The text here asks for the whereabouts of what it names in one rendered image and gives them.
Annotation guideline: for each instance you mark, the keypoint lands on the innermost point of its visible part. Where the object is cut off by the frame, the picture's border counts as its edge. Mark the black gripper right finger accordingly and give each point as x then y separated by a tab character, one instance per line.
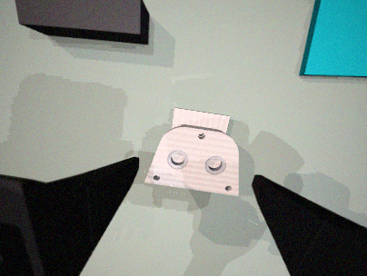
312	240

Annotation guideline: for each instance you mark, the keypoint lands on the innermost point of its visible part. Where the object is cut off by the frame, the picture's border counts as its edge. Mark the pale pink plate with two round holes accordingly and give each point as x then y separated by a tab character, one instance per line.
198	150

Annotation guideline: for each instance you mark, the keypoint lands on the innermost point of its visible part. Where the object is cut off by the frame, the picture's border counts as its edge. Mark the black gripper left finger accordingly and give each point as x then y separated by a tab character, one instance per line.
63	220

